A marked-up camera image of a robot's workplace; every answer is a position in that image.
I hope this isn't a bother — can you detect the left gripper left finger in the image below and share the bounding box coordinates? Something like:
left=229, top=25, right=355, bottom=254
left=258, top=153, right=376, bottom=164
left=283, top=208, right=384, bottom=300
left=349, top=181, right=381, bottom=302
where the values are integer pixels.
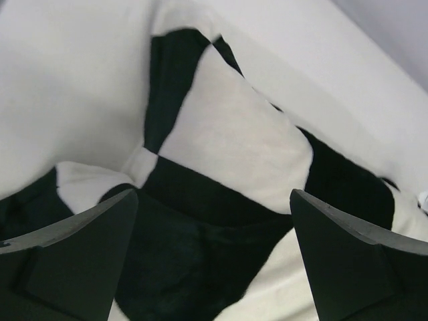
left=1, top=189, right=138, bottom=320

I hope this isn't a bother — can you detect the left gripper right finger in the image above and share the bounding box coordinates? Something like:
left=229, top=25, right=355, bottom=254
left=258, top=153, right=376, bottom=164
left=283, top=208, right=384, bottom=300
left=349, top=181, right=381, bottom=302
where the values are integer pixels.
left=290, top=189, right=427, bottom=320

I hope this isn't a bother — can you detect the black white checkered pillowcase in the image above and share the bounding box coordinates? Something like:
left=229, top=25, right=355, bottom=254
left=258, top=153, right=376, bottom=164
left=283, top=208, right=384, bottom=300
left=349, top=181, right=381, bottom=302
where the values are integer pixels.
left=0, top=28, right=428, bottom=321

